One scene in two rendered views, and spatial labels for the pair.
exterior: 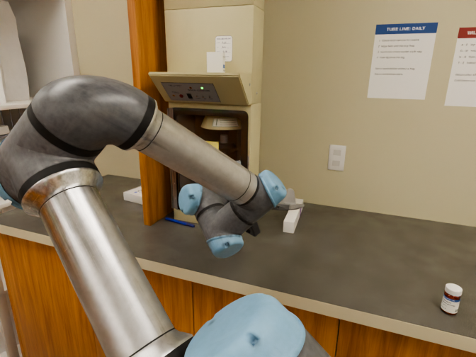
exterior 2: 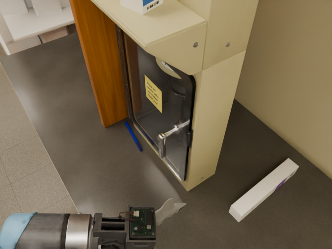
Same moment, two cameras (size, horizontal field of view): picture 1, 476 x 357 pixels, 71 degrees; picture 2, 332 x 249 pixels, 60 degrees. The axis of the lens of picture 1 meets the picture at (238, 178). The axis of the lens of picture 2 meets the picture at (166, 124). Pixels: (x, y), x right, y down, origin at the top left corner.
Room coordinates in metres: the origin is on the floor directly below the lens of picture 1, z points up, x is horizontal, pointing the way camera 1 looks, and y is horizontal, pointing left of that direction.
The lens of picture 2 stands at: (0.75, -0.22, 1.75)
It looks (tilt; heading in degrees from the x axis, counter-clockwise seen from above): 50 degrees down; 34
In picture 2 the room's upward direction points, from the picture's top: straight up
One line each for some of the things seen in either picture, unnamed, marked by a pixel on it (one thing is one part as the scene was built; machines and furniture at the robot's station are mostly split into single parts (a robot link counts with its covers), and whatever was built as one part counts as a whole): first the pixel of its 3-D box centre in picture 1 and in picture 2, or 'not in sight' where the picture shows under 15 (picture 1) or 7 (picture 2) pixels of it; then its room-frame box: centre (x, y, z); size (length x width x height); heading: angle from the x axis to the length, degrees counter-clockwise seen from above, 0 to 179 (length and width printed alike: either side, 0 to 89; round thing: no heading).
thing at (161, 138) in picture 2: not in sight; (167, 142); (1.10, 0.02, 1.17); 0.05 x 0.03 x 0.10; 159
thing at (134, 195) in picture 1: (145, 195); not in sight; (1.46, 0.43, 0.96); 0.16 x 0.12 x 0.04; 61
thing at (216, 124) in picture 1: (207, 164); (153, 105); (1.17, 0.11, 1.19); 0.30 x 0.01 x 0.40; 69
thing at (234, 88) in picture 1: (200, 88); (127, 17); (1.12, 0.13, 1.46); 0.32 x 0.12 x 0.10; 69
